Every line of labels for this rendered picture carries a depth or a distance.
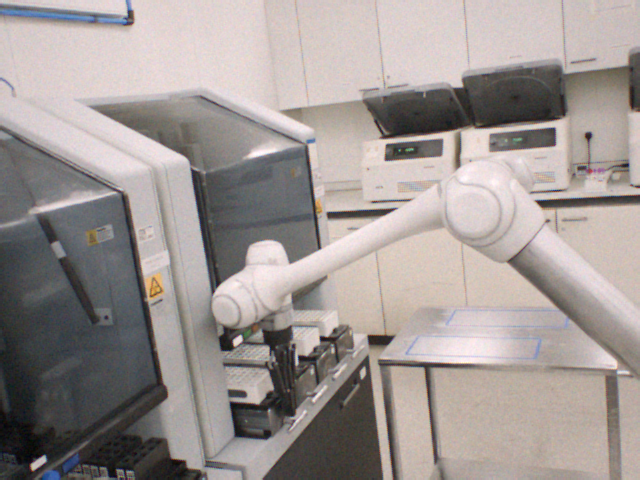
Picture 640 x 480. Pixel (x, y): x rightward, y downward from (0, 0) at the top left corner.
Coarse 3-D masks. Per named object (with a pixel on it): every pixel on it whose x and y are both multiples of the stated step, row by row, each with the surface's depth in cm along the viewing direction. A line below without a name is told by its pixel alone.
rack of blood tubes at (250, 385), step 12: (228, 372) 175; (240, 372) 174; (252, 372) 173; (264, 372) 172; (228, 384) 167; (240, 384) 166; (252, 384) 165; (264, 384) 168; (240, 396) 173; (252, 396) 165; (264, 396) 168
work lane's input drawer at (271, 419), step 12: (276, 396) 168; (240, 408) 167; (252, 408) 165; (264, 408) 164; (276, 408) 166; (240, 420) 166; (252, 420) 165; (264, 420) 163; (276, 420) 166; (288, 420) 168; (300, 420) 168; (276, 432) 165; (288, 432) 164
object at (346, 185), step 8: (624, 160) 391; (592, 168) 397; (608, 168) 394; (616, 168) 392; (624, 168) 390; (328, 184) 467; (336, 184) 465; (344, 184) 463; (352, 184) 460; (360, 184) 458
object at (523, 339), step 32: (416, 320) 209; (448, 320) 205; (480, 320) 202; (512, 320) 198; (544, 320) 195; (384, 352) 186; (416, 352) 183; (448, 352) 181; (480, 352) 178; (512, 352) 175; (544, 352) 173; (576, 352) 170; (384, 384) 184; (608, 384) 160; (608, 416) 162; (608, 448) 164
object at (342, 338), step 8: (336, 328) 210; (344, 328) 211; (352, 328) 215; (328, 336) 206; (336, 336) 205; (344, 336) 209; (352, 336) 215; (336, 344) 203; (344, 344) 209; (352, 344) 215; (336, 352) 204; (344, 352) 209; (352, 352) 209; (360, 352) 209
